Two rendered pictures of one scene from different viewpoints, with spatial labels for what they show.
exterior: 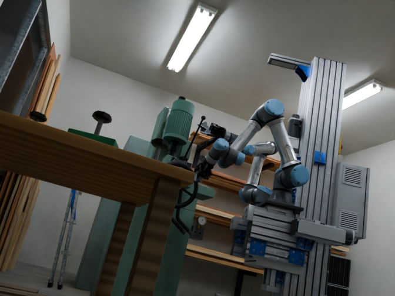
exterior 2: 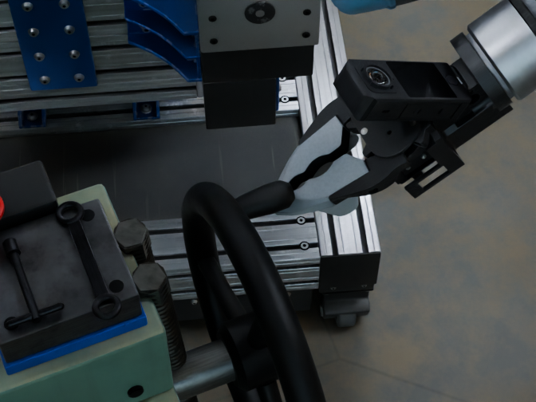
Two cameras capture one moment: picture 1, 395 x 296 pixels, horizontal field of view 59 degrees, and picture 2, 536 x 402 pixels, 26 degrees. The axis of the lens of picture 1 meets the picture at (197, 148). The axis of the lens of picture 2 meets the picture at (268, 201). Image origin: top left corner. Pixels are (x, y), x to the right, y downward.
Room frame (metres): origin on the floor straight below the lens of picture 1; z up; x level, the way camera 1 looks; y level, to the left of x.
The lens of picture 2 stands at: (2.17, 0.52, 1.67)
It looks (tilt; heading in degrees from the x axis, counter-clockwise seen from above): 55 degrees down; 264
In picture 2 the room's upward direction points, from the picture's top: straight up
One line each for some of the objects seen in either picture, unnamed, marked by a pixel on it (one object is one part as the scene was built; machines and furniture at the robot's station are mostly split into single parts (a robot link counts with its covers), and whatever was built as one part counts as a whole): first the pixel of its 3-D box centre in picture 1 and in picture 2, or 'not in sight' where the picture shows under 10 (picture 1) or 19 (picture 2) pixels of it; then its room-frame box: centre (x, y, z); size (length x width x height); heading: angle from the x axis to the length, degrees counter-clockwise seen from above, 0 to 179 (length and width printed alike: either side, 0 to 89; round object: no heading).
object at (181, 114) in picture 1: (179, 123); not in sight; (2.46, 0.18, 1.35); 0.18 x 0.18 x 0.31
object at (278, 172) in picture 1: (284, 180); not in sight; (2.08, -0.57, 0.98); 0.13 x 0.12 x 0.14; 13
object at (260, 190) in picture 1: (263, 195); not in sight; (2.59, -0.56, 0.98); 0.13 x 0.12 x 0.14; 42
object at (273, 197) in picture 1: (280, 198); not in sight; (2.09, -0.57, 0.87); 0.15 x 0.15 x 0.10
